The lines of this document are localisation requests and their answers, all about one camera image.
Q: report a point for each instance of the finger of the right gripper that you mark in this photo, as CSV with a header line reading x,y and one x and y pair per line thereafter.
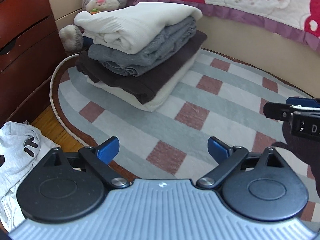
x,y
304,102
294,111

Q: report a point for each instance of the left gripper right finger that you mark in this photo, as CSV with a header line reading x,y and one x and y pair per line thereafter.
x,y
228,159

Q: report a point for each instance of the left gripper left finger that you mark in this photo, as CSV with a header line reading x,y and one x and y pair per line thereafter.
x,y
98,159

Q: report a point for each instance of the cream white garment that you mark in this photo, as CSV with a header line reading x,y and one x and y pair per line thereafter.
x,y
131,29

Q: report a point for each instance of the beige bed base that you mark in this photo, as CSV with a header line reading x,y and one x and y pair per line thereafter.
x,y
288,60

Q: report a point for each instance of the checkered floor rug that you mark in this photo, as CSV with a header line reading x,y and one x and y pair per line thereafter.
x,y
216,97

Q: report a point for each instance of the pale blue crumpled cloth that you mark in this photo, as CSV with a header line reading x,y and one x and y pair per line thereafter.
x,y
22,147

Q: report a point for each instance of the dark brown folded cloth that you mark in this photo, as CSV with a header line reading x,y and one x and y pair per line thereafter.
x,y
146,86

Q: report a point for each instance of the cream folded cloth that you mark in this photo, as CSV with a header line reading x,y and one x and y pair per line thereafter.
x,y
149,107

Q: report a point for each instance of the grey folded towel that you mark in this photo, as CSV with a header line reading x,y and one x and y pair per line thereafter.
x,y
167,43

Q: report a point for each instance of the red-brown wooden drawer cabinet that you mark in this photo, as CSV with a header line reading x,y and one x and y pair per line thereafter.
x,y
30,51

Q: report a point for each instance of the beige nightstand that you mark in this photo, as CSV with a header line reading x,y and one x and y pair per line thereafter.
x,y
64,11

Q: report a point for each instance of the grey bunny plush toy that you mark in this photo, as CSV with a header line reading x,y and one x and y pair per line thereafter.
x,y
72,35

